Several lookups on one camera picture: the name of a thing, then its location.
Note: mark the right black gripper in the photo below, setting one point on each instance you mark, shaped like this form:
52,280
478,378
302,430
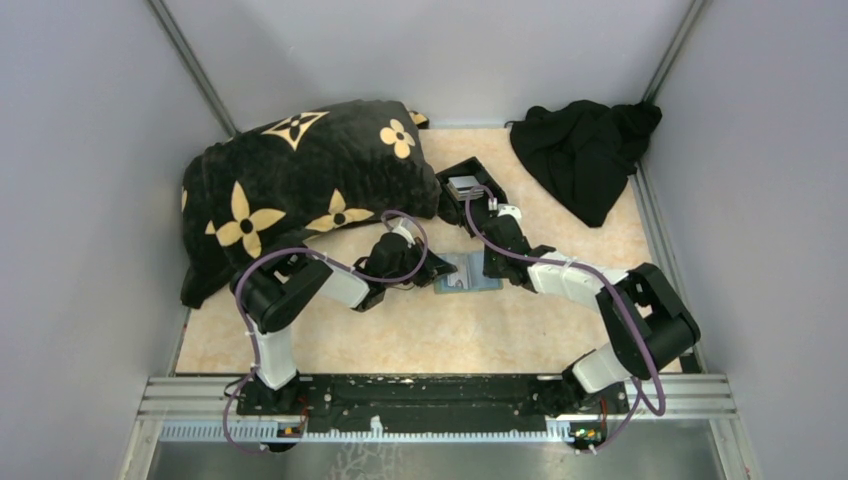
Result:
489,269

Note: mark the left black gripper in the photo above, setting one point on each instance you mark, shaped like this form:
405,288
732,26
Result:
432,267

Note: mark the green leather card holder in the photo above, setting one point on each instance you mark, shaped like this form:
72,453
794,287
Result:
469,277

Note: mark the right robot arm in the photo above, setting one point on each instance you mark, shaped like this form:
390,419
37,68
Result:
646,321

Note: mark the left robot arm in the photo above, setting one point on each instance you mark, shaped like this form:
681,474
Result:
271,293

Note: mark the black plastic card tray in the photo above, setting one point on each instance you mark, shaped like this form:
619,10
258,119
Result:
454,212

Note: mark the stack of white cards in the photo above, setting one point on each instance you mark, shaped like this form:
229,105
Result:
462,188

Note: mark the black crumpled cloth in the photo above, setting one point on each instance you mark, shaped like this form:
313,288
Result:
584,153

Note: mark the black floral patterned blanket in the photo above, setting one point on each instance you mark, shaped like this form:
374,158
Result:
293,179

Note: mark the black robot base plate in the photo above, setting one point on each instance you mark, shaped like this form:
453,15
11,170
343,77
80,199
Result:
420,404

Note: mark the aluminium front frame rail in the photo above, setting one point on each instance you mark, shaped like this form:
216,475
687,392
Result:
198,408

